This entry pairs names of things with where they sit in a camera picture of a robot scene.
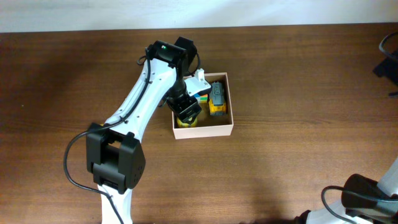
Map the yellow ball with blue letters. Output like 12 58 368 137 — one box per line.
176 118 198 128

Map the two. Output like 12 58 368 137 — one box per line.
194 93 208 104

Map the yellow grey tanker truck toy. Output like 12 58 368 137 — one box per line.
208 82 227 116

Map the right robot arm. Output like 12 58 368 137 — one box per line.
294 161 397 224

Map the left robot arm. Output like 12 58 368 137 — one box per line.
86 37 201 223

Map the pink cardboard box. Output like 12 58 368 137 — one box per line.
172 72 234 139

